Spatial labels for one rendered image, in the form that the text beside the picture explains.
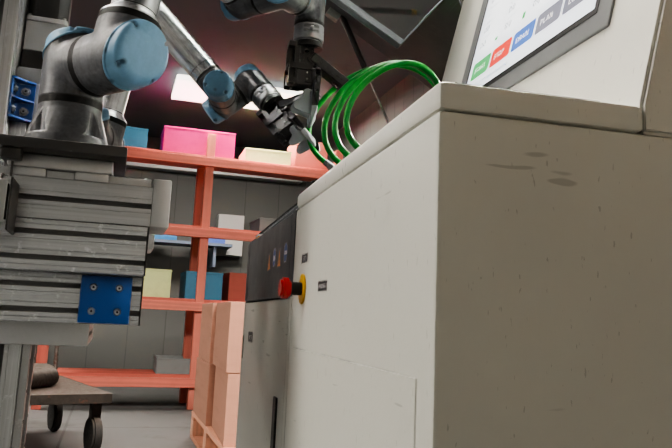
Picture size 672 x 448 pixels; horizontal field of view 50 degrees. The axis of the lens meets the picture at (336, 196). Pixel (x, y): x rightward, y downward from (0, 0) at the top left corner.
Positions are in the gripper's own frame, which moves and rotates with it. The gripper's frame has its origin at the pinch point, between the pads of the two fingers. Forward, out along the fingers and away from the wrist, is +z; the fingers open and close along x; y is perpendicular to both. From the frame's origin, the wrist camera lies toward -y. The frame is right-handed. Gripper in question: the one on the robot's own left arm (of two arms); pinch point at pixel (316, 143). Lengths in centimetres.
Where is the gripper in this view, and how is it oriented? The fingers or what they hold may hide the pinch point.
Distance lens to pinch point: 189.0
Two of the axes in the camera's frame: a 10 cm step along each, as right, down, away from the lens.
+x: -3.5, -3.9, -8.5
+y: -7.6, 6.5, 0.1
